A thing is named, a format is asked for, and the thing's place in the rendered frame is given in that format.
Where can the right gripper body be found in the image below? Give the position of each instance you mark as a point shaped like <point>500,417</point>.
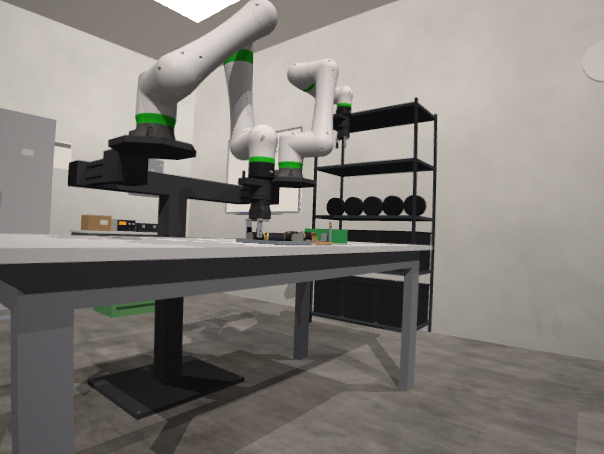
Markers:
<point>260,188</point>

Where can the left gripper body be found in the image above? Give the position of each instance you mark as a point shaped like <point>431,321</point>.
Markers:
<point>343,122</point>

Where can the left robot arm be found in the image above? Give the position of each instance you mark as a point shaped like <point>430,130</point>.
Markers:
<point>318,79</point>

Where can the tan battery holder board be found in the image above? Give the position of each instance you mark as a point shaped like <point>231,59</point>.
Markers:
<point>323,240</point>

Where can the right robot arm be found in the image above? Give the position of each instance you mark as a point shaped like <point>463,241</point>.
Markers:
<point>175,76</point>

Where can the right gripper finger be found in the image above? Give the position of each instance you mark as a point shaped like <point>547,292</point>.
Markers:
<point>249,224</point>
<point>259,227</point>

